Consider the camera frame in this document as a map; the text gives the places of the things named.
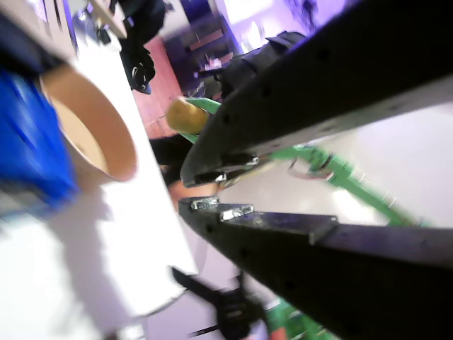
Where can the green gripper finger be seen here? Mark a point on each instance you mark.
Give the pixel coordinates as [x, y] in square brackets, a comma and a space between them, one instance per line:
[209, 105]
[189, 136]

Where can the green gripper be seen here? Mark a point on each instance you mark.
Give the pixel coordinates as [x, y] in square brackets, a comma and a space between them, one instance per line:
[336, 170]

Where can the yellow lemon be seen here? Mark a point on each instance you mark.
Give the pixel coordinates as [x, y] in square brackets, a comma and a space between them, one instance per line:
[185, 117]

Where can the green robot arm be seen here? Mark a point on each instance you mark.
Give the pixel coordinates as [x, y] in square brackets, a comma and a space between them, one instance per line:
[382, 205]

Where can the green arm base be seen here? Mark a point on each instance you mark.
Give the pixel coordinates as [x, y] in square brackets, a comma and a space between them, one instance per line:
[297, 318]

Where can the brown paper bowl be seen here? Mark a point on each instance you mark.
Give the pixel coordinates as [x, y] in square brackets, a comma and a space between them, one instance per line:
[106, 117]

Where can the black bag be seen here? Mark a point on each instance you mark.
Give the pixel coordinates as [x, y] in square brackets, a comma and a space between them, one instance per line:
[141, 53]

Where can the wooden board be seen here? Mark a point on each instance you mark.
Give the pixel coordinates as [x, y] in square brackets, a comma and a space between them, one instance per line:
[106, 16]

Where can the blue ribbed rover wheel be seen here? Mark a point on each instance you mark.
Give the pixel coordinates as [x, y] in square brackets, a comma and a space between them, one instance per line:
[32, 141]

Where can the black clamp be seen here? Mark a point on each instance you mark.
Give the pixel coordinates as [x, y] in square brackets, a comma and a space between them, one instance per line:
[230, 308]

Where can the red tag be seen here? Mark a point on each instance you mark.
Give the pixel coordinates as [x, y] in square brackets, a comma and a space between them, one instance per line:
[279, 334]

